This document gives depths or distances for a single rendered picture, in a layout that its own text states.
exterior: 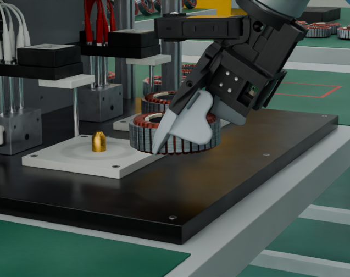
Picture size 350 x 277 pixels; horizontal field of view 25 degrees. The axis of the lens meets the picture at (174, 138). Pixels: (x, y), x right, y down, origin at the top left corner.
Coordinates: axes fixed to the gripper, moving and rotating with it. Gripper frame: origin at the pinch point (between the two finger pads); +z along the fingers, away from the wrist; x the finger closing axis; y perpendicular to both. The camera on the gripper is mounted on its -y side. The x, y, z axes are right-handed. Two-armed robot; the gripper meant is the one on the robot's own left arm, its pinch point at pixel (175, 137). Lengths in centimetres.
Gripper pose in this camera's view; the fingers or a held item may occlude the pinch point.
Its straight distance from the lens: 98.1
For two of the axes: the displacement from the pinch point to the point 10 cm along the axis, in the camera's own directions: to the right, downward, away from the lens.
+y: 7.8, 5.6, -2.6
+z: -4.4, 8.0, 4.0
